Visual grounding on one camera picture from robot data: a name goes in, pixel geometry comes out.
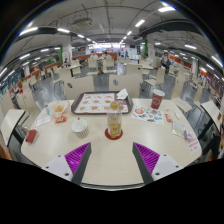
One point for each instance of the printed paper tray liner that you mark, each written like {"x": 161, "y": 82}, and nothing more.
{"x": 93, "y": 101}

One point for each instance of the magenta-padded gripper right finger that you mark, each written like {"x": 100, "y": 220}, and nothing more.
{"x": 147, "y": 158}

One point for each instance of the white paper slip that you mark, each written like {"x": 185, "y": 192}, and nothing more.
{"x": 42, "y": 121}

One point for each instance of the small blue bottle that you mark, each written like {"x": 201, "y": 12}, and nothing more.
{"x": 47, "y": 110}

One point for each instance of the red-lettered table notice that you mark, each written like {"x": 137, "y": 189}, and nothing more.
{"x": 193, "y": 145}

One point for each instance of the clear plastic packet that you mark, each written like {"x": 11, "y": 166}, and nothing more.
{"x": 180, "y": 129}

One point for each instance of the group of beige chairs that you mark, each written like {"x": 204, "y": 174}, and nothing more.
{"x": 80, "y": 87}

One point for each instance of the clear plastic food bag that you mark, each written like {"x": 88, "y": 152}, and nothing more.
{"x": 59, "y": 108}

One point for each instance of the brown food tray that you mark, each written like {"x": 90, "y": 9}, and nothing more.
{"x": 74, "y": 108}

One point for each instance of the red paper cup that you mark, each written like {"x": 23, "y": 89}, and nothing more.
{"x": 157, "y": 99}

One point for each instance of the group of ceiling lights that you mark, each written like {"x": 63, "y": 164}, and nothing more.
{"x": 140, "y": 23}

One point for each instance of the clear bottle with yellow cap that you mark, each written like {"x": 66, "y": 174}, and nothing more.
{"x": 114, "y": 120}

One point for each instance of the ceiling air conditioner unit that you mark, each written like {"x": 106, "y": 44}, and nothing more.
{"x": 82, "y": 22}

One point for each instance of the white napkin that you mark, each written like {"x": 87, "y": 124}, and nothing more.
{"x": 122, "y": 94}

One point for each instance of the small red sauce packet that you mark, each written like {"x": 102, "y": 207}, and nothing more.
{"x": 168, "y": 118}
{"x": 60, "y": 119}

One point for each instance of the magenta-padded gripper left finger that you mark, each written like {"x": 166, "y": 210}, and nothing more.
{"x": 76, "y": 158}

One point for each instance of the white patterned paper cup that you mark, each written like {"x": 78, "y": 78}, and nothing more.
{"x": 80, "y": 129}

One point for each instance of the red flat box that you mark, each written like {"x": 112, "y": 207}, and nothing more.
{"x": 31, "y": 136}

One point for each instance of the flat round red coaster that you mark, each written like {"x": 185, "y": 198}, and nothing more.
{"x": 107, "y": 135}

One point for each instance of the beige neighbouring table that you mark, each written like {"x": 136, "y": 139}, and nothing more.
{"x": 11, "y": 121}
{"x": 210, "y": 111}

